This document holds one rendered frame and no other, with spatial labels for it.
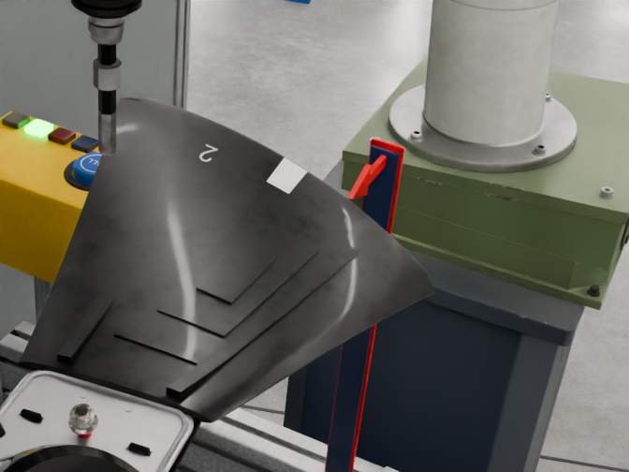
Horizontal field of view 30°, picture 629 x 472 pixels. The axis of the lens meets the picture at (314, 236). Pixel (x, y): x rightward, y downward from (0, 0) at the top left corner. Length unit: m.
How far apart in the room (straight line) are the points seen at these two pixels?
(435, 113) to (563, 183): 0.14
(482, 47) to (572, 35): 2.99
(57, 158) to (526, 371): 0.50
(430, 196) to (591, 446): 1.34
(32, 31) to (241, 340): 1.12
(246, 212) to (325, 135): 2.55
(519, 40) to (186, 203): 0.51
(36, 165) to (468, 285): 0.43
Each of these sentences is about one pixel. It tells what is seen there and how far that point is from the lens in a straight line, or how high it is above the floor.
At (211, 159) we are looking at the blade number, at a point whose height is 1.22.
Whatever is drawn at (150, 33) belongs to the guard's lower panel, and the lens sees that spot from 1.96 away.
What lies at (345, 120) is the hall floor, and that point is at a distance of 3.33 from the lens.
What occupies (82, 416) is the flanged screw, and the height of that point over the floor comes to 1.22.
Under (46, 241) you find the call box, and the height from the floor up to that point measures 1.03.
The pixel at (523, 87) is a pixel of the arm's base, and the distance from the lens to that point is 1.14.
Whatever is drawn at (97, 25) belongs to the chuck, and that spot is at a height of 1.41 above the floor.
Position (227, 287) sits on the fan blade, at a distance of 0.64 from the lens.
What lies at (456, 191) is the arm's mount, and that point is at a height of 1.01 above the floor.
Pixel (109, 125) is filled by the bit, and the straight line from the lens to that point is 0.46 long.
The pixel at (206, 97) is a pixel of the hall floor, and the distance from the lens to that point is 3.38.
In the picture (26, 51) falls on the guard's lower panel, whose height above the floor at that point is 0.85.
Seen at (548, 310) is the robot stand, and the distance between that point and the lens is 1.14.
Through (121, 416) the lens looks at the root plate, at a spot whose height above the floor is 1.20.
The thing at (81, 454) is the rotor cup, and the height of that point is 1.26.
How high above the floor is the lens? 1.60
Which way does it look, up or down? 34 degrees down
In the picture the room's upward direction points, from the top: 7 degrees clockwise
